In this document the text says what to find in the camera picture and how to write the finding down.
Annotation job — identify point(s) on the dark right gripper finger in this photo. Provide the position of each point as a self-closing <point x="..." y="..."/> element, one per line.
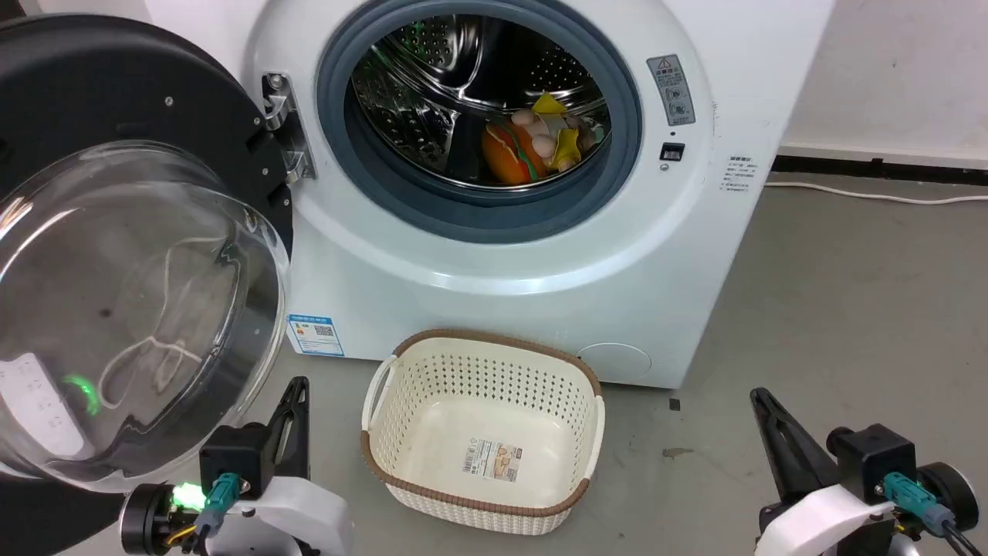
<point x="783" y="455"/>
<point x="814" y="459"/>

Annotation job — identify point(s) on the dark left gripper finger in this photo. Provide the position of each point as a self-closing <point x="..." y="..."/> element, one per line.
<point x="279" y="432"/>
<point x="301" y="432"/>

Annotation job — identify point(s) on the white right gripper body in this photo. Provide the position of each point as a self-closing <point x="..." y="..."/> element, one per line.
<point x="826" y="521"/>

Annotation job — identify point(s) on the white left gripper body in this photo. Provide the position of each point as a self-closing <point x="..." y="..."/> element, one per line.
<point x="293" y="513"/>

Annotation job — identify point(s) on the black round glass washer door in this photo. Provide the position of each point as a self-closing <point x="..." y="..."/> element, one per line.
<point x="131" y="309"/>

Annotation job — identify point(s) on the white front-load washing machine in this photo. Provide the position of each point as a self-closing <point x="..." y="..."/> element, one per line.
<point x="695" y="255"/>

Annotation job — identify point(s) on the metal door hinge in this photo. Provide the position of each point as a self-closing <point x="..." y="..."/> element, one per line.
<point x="284" y="123"/>

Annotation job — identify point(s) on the black door lock slot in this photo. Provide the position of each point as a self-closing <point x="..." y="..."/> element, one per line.
<point x="671" y="151"/>

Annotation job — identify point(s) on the blue energy label sticker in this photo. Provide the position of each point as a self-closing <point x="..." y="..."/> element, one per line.
<point x="315" y="334"/>

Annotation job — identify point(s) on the cream plastic laundry basket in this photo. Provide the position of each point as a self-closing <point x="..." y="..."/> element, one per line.
<point x="478" y="455"/>

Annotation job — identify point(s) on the paper label in basket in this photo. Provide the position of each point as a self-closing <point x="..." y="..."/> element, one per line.
<point x="492" y="459"/>

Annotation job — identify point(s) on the round drain filter cover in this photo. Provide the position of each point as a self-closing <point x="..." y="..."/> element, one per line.
<point x="614" y="360"/>

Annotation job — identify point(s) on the orange hamburger plush toy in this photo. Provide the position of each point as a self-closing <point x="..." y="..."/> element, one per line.
<point x="509" y="158"/>

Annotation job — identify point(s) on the stainless steel washer drum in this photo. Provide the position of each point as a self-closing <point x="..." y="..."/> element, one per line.
<point x="432" y="85"/>

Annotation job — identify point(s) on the grey warning sticker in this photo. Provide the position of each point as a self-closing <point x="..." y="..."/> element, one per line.
<point x="671" y="89"/>

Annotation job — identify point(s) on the yellow dressed doll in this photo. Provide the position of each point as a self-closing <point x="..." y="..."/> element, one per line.
<point x="559" y="131"/>

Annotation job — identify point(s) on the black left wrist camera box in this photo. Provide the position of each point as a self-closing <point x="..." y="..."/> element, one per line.
<point x="231" y="455"/>

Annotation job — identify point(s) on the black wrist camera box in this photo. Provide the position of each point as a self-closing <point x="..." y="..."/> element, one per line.
<point x="231" y="455"/>
<point x="876" y="455"/>

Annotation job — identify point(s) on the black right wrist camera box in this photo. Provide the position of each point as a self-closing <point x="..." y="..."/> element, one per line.
<point x="876" y="455"/>

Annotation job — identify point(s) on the black wall baseboard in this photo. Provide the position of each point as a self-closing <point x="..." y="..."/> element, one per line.
<point x="880" y="168"/>

